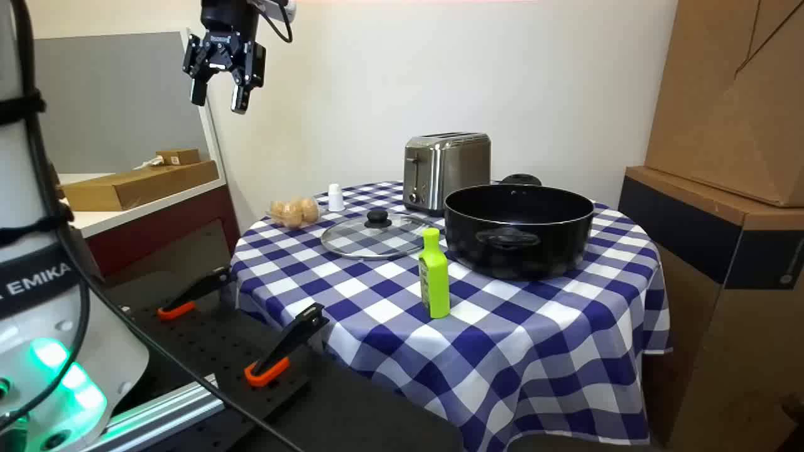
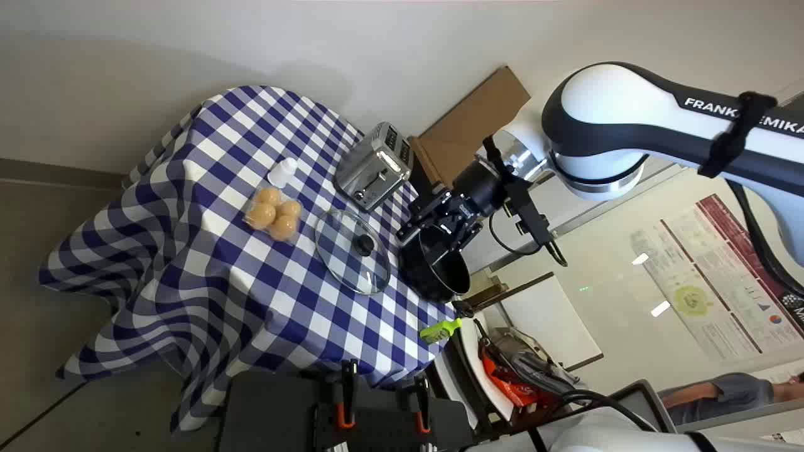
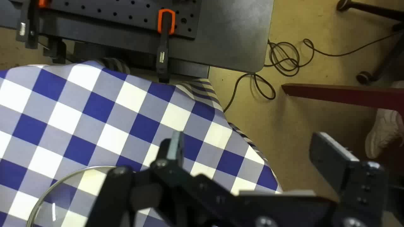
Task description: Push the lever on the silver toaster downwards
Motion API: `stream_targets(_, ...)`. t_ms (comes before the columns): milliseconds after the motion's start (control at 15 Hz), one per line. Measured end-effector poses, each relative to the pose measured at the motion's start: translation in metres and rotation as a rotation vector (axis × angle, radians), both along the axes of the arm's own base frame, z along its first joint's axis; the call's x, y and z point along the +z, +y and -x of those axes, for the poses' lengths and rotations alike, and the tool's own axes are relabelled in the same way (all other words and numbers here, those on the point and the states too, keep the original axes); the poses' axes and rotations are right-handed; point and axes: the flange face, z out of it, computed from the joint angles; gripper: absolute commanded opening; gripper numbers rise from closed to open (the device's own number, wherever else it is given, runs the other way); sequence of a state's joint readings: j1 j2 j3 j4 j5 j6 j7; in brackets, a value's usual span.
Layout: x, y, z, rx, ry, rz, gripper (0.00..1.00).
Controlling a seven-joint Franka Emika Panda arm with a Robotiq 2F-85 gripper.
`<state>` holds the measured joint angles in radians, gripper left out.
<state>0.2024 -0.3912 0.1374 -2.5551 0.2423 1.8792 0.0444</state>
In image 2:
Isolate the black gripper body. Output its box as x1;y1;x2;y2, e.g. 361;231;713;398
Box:
428;159;511;247

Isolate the silver toaster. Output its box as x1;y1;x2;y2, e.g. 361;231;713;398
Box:
332;122;417;213

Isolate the black cooking pot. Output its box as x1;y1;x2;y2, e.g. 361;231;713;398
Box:
396;226;472;304

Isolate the glass lid with black knob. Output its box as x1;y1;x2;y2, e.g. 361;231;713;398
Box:
313;210;391;298

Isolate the brown cardboard box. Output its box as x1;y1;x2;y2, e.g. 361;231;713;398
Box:
411;65;532;192

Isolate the green plastic clip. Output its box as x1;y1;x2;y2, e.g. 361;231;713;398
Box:
417;316;468;344

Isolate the white round bin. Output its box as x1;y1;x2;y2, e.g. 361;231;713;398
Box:
454;315;538;426

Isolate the white framed board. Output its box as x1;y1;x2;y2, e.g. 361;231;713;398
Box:
498;272;607;373

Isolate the small white shaker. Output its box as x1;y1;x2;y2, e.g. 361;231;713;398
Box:
267;157;301;192

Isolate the orange black power tool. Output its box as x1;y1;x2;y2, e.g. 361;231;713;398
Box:
481;344;555;416

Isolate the orange black clamp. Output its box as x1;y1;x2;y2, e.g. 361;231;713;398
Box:
332;359;361;436
409;377;439;441

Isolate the blue white checkered tablecloth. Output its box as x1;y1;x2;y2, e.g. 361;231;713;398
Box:
35;83;459;436

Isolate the black case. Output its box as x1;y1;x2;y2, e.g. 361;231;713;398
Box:
217;370;477;452

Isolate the person in grey shirt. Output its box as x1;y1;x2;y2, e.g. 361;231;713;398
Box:
658;370;804;428

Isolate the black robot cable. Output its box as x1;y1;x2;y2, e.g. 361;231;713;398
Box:
487;207;548;260

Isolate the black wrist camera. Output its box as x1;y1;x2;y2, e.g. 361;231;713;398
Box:
499;178;570;272

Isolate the wall poster with red stripe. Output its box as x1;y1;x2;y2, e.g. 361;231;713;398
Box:
625;195;804;364

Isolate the black velcro strap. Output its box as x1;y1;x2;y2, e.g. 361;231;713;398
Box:
697;92;778;181

